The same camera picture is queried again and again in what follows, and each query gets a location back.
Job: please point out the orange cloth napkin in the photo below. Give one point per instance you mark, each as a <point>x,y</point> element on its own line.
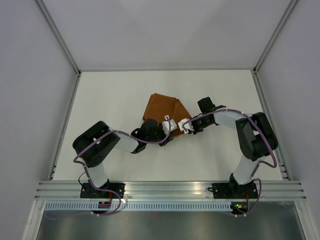
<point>160,106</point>

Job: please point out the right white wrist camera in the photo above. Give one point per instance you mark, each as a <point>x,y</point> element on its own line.
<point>185,126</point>

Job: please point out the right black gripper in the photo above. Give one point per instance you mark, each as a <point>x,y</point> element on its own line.
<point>196,130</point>

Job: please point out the aluminium side rail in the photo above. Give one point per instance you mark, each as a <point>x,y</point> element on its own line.
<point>265,107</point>
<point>63,129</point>

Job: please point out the white slotted cable duct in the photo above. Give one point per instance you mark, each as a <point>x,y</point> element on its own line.
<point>151,206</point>

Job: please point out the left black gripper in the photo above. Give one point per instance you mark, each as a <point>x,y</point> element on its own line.
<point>160,127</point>

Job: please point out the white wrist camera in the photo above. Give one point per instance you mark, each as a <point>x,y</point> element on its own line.
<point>185,126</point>
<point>168,125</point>

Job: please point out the aluminium frame post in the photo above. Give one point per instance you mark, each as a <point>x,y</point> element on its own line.
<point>275,34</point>
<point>57,35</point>

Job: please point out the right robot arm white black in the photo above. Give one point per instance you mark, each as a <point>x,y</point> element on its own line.
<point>256,138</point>

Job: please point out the right aluminium frame post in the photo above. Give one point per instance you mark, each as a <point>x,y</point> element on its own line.
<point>275,34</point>

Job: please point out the right aluminium side rail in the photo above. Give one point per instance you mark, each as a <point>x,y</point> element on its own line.
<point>265,107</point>

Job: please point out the left aluminium frame post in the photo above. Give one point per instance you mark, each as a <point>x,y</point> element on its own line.
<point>57,35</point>

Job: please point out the left aluminium side rail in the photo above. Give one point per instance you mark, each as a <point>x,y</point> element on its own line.
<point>63,129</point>

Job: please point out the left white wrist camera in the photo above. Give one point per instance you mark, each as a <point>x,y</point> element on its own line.
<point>168,125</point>

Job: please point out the aluminium mounting rail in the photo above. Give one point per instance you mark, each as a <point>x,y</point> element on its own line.
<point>271,190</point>

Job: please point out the rear aluminium frame bar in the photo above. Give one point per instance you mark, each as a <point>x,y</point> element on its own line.
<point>167,69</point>

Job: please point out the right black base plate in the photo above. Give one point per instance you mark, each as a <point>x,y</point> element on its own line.
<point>232,192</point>

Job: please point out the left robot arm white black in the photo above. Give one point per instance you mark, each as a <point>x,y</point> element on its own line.
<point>95,144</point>

